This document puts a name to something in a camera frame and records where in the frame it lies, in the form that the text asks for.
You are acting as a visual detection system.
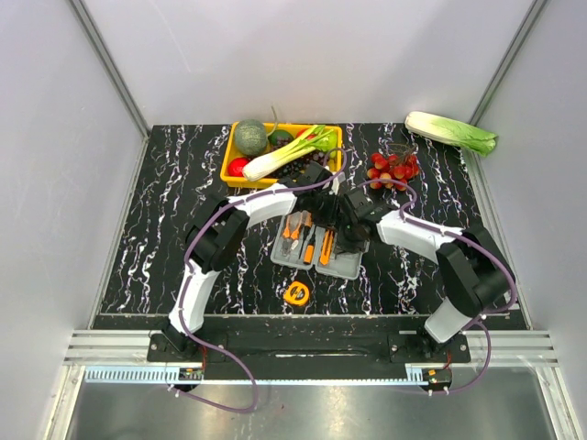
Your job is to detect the orange utility knife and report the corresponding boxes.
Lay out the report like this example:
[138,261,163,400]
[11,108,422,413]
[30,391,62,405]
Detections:
[319,230,335,266]

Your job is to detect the orange pliers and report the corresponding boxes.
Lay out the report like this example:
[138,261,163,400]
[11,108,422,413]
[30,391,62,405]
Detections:
[282,212,304,257]

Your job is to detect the grey plastic tool case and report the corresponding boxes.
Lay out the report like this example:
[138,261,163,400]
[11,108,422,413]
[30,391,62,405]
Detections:
[271,215,365,280]

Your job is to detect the orange black screwdriver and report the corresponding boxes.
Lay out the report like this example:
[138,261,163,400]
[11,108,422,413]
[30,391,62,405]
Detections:
[298,211,312,258]
[303,226,316,265]

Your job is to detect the yellow tape measure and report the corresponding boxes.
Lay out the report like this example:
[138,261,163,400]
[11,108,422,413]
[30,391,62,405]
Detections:
[283,281,310,306]

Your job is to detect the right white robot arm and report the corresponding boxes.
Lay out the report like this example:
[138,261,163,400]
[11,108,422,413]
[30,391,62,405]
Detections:
[338,188,517,358]

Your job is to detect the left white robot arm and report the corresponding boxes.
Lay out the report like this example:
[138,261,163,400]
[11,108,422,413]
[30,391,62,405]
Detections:
[162,162,344,352]

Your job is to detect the dark purple grape bunch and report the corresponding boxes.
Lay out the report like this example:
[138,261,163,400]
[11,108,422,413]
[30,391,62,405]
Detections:
[269,150,326,180]

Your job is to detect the white green leek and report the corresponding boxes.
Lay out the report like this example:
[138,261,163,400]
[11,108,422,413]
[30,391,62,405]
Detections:
[243,125,338,182]

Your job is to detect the red cherry bunch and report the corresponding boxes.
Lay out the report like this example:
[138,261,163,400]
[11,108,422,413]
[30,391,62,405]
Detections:
[366,144,420,192]

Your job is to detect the yellow plastic tray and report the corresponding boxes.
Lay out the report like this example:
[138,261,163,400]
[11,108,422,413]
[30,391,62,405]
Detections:
[220,122,343,189]

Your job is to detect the green fruit in tray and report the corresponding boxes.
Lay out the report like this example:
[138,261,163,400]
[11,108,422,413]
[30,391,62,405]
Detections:
[268,129,294,148]

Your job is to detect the red apple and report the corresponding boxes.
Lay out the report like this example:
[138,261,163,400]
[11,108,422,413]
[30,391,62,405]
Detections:
[227,157,249,177]

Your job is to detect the green cantaloupe melon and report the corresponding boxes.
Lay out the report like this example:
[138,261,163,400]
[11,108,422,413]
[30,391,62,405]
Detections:
[234,119,268,157]

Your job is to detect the napa cabbage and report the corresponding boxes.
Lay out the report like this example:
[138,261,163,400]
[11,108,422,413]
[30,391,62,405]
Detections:
[404,111,497,157]

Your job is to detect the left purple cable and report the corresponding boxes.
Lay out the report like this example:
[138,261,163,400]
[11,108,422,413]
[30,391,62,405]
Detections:
[181,146,348,413]

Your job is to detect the purple cable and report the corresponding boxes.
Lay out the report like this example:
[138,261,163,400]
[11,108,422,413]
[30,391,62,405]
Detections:
[352,178,518,396]
[181,146,348,413]

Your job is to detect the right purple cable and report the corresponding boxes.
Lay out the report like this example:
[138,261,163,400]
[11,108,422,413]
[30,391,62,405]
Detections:
[352,178,518,396]

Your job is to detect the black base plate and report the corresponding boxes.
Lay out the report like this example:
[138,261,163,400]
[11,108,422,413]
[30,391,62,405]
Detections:
[147,313,471,381]

